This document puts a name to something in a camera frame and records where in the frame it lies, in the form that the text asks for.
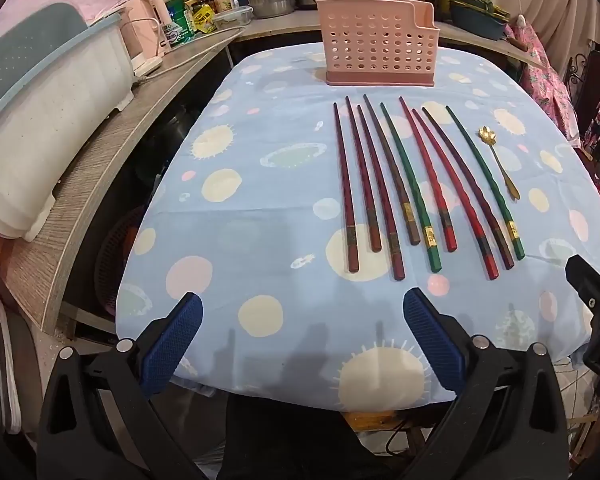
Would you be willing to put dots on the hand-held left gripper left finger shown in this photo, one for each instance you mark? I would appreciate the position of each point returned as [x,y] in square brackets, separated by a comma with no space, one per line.
[172,345]

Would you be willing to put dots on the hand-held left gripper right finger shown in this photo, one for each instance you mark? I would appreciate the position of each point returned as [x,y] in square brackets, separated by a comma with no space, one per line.
[432,340]

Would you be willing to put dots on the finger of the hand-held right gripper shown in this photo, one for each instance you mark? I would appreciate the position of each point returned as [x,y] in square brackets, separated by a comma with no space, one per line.
[587,280]

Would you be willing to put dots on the small gold spoon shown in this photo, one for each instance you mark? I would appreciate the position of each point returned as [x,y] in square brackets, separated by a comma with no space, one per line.
[501,167]

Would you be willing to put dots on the green chopstick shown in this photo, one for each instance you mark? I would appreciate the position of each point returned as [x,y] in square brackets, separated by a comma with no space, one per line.
[410,185]
[485,180]

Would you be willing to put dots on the bright red chopstick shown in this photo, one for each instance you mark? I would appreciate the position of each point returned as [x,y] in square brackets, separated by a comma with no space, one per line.
[427,175]
[455,195]

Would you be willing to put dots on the dark purple chopstick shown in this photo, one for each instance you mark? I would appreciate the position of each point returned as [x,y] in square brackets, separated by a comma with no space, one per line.
[467,185]

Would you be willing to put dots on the dark red chopstick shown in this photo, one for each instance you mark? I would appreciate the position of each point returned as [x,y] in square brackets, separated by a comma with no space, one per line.
[345,190]
[362,175]
[380,195]

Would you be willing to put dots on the brown chopstick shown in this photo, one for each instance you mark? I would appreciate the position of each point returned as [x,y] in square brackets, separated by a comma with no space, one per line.
[390,165]

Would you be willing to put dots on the pink perforated utensil basket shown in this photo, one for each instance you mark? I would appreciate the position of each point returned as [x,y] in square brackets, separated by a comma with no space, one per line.
[375,45]

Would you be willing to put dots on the blue spotted tablecloth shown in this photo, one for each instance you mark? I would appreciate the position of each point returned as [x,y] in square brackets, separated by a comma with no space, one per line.
[260,220]

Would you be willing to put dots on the wooden side counter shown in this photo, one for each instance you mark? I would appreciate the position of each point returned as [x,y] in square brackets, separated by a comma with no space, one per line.
[100,180]

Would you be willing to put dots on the dark metal chair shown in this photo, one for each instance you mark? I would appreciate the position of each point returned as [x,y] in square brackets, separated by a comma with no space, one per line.
[592,85]

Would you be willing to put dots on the pink floral cloth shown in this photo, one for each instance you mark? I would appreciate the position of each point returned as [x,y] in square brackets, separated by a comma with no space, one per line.
[550,85]

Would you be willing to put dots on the white plastic tub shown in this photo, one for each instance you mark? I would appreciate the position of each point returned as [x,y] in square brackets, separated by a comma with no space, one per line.
[40,150]

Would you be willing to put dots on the wooden rolling pin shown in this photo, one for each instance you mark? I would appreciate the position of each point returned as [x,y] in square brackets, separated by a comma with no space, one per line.
[517,44]

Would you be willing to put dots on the beige curtain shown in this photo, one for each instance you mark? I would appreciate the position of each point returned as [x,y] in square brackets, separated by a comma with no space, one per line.
[550,0]

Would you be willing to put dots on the blue basin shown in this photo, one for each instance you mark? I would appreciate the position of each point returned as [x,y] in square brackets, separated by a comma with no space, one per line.
[477,17]

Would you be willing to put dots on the grey-blue plastic lid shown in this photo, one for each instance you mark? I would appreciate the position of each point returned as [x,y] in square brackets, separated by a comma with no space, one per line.
[25,55]

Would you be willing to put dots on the yellow snack packet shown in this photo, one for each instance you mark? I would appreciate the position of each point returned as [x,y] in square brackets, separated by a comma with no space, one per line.
[203,17]

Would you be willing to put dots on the pink electric kettle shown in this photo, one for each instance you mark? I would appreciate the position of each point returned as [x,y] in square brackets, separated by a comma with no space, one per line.
[155,15]

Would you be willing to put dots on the clear plastic food container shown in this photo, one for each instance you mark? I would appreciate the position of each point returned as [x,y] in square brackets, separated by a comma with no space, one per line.
[232,17]

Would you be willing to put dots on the wooden back counter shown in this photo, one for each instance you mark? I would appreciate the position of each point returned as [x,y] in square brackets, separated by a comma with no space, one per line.
[290,27]

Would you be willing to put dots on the small steel pot with lid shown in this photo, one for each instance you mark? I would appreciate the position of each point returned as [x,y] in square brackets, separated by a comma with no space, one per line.
[271,0]

